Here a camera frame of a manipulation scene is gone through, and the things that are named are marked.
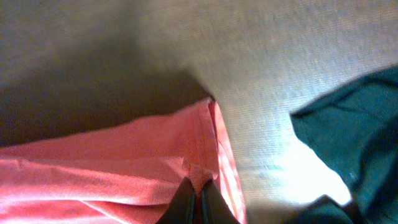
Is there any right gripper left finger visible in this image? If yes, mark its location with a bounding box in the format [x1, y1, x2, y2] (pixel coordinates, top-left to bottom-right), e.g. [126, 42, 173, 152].
[156, 177, 196, 224]

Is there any dark navy garment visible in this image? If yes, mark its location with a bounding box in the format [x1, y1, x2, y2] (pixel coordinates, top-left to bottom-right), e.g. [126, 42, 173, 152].
[289, 67, 397, 223]

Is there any red soccer t-shirt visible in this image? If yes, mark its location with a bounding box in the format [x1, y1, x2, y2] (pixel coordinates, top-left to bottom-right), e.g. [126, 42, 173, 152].
[1, 98, 247, 223]

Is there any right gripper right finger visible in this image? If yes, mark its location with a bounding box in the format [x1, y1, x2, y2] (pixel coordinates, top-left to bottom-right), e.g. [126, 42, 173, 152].
[200, 180, 239, 224]

